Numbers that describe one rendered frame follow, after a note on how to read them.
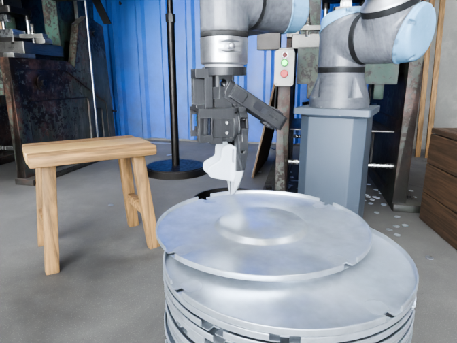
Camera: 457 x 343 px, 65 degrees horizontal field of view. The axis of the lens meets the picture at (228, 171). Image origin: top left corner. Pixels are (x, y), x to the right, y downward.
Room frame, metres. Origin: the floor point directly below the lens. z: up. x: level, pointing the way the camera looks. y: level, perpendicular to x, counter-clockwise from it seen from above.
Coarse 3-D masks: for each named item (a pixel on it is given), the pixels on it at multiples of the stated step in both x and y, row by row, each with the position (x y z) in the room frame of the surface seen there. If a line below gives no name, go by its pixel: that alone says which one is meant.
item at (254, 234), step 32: (224, 192) 0.60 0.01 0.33; (256, 192) 0.61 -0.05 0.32; (288, 192) 0.60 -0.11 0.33; (160, 224) 0.47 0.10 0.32; (192, 224) 0.47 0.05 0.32; (224, 224) 0.46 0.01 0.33; (256, 224) 0.46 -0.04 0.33; (288, 224) 0.46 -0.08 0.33; (320, 224) 0.47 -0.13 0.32; (352, 224) 0.47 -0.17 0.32; (192, 256) 0.38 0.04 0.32; (224, 256) 0.38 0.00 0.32; (256, 256) 0.38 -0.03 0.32; (288, 256) 0.38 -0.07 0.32; (320, 256) 0.38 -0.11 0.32; (352, 256) 0.38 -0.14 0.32
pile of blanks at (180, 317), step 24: (168, 288) 0.34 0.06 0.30; (168, 312) 0.35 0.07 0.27; (192, 312) 0.30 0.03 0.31; (408, 312) 0.30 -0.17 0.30; (168, 336) 0.34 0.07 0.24; (192, 336) 0.30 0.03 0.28; (216, 336) 0.28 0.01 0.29; (240, 336) 0.27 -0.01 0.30; (264, 336) 0.26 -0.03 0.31; (288, 336) 0.26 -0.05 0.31; (312, 336) 0.26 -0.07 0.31; (336, 336) 0.26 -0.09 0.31; (360, 336) 0.26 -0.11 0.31; (384, 336) 0.27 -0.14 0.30; (408, 336) 0.30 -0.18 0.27
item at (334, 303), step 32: (384, 256) 0.39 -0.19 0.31; (224, 288) 0.32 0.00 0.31; (256, 288) 0.32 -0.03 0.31; (288, 288) 0.32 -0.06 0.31; (320, 288) 0.32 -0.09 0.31; (352, 288) 0.32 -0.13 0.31; (384, 288) 0.32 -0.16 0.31; (416, 288) 0.31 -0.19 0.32; (224, 320) 0.27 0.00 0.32; (256, 320) 0.27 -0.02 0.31; (288, 320) 0.27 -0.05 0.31; (320, 320) 0.27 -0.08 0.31; (352, 320) 0.27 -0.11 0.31; (384, 320) 0.27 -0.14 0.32
